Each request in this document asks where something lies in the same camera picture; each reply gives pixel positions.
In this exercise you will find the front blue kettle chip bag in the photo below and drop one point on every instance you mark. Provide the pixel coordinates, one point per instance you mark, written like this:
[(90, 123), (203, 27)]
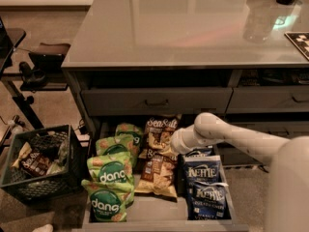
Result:
[(207, 201)]

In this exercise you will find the front green dang bag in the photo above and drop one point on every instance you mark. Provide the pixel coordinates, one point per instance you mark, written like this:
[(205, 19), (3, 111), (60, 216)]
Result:
[(109, 201)]

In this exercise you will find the blue kettle chip bag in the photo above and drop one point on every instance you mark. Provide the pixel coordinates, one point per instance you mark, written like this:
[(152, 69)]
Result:
[(207, 201), (200, 152), (201, 169)]

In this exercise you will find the open grey middle drawer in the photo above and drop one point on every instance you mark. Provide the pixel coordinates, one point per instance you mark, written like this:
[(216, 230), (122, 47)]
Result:
[(158, 213)]

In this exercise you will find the grey top left drawer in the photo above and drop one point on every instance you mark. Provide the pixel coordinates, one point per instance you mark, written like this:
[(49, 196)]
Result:
[(147, 101)]

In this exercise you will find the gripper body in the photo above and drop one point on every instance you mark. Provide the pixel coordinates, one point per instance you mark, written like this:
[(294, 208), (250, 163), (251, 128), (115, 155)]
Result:
[(177, 141)]

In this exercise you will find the brown chip bag in crate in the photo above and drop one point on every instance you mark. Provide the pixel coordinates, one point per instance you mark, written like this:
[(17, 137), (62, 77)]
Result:
[(32, 161)]

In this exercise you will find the grey counter cabinet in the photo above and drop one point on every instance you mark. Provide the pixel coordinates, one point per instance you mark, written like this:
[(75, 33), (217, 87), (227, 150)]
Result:
[(188, 43)]

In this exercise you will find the green dang bag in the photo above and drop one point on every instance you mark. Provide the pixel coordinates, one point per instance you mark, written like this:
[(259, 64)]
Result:
[(109, 201), (114, 168), (136, 136), (115, 144)]

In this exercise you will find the black desk with stand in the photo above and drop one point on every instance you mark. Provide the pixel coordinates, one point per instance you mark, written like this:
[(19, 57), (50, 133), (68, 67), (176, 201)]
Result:
[(46, 75)]

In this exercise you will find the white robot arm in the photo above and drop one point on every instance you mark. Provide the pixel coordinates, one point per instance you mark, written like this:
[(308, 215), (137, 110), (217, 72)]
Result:
[(287, 207)]

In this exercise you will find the grey bottom right drawer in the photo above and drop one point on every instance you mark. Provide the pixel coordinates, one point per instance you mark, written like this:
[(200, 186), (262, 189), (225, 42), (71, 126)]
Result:
[(231, 156)]

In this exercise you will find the white object on floor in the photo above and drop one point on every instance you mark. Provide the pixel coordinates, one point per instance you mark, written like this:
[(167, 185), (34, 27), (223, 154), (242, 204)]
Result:
[(44, 228)]

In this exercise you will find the dark green plastic crate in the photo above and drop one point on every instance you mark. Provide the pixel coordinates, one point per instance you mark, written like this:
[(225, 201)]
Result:
[(61, 146)]

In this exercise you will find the black white marker tag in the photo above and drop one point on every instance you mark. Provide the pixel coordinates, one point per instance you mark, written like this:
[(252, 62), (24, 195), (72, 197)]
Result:
[(301, 41)]

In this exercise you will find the rear green dang bag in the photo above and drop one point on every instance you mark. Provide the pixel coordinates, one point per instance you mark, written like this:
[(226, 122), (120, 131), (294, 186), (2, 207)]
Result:
[(136, 136)]

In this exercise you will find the brown sea salt chip bag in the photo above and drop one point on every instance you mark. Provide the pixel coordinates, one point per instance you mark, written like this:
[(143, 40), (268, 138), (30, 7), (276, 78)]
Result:
[(158, 176), (157, 136)]

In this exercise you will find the grey top right drawer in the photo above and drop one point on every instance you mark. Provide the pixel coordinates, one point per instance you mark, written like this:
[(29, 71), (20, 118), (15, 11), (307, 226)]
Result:
[(269, 99)]

